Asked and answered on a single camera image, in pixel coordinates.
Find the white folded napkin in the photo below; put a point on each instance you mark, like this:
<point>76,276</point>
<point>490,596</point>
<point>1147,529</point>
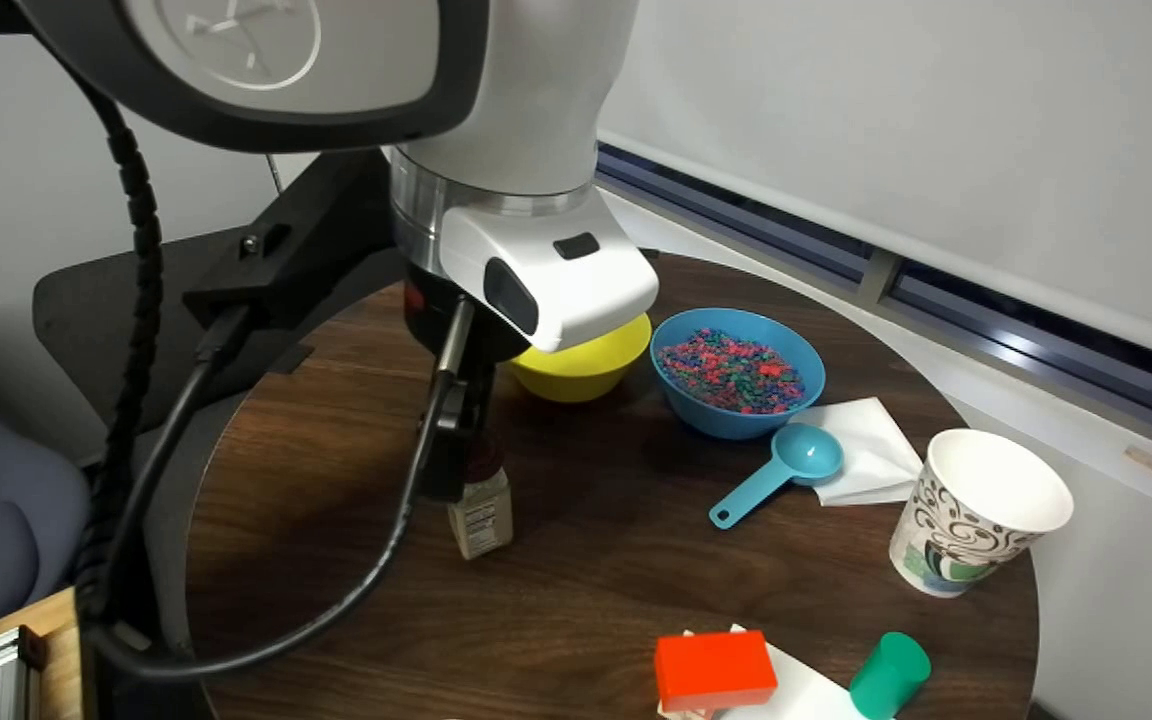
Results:
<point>879,445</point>

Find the wooden crate with metal rail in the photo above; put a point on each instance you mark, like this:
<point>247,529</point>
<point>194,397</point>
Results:
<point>17,666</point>

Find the blue measuring scoop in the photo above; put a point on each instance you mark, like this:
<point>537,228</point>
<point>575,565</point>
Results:
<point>796,461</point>

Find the onion salt spice bottle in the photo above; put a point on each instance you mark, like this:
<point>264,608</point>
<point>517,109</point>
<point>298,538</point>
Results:
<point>480,521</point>

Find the white paper under block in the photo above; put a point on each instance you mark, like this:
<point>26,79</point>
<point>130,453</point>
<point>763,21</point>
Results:
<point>801,695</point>

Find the green plastic cup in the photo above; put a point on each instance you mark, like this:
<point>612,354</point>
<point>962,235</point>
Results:
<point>895,672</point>

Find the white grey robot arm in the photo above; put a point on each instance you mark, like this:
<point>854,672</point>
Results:
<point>497,123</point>

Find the printed paper cup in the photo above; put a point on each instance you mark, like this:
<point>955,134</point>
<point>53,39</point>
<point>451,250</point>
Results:
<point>968,525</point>

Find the orange rectangular block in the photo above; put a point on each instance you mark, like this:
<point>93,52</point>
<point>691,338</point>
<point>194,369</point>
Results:
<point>714,668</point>

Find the dark window rail strip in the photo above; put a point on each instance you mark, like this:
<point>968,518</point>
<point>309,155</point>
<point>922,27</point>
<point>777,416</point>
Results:
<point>949,303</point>

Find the yellow bowl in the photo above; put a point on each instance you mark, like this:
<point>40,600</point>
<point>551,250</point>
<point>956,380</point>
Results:
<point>589,366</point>

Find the blue bowl with colourful beads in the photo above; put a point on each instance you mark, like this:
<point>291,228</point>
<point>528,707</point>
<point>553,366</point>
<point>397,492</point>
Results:
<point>737,375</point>

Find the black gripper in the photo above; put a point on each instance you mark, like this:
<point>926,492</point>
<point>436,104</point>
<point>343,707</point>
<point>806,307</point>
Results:
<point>451,361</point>

